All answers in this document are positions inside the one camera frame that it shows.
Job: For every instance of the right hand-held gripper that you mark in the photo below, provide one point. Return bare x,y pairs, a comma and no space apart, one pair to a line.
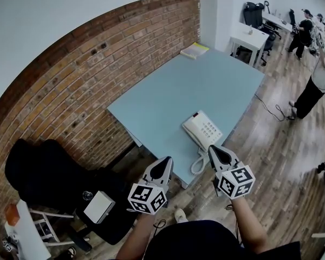
237,183

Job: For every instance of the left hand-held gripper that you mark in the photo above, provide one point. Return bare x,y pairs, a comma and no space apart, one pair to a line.
146,198

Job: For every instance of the person's left forearm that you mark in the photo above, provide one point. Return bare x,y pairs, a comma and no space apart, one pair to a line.
136,234

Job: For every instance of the person's right forearm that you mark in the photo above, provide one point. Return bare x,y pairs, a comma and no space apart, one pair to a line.
250,223

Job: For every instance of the white telephone base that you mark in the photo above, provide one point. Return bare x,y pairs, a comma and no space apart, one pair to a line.
210,129

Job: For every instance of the person's left white shoe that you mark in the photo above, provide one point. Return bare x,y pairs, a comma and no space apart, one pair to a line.
181,215

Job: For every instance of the white flat box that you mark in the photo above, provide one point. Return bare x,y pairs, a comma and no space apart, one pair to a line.
98,207

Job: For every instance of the small clear glass object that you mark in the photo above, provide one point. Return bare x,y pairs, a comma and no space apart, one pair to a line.
87,195

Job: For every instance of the light blue table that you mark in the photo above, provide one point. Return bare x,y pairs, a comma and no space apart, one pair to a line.
184,91

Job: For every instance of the person's black clothing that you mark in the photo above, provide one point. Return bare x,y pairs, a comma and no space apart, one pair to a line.
200,242

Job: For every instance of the yellow and white notebook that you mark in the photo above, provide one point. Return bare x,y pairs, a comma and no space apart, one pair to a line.
194,50

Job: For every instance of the black office chair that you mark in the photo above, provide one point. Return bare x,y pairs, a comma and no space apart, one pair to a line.
46,172

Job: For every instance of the small white desk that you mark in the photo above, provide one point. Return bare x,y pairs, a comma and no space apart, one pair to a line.
249,38

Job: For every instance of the black swivel chair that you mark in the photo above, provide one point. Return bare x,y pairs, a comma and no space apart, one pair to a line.
269,42

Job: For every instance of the long white desk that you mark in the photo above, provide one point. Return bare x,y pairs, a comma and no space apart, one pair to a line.
277,22

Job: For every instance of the white side table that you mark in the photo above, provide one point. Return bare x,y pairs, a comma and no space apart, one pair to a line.
27,237

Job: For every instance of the black mesh chair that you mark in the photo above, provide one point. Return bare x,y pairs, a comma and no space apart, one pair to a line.
253,13

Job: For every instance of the orange box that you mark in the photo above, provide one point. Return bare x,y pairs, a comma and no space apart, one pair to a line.
11,214

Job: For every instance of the spare hand-held gripper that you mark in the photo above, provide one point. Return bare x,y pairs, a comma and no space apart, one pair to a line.
8,244

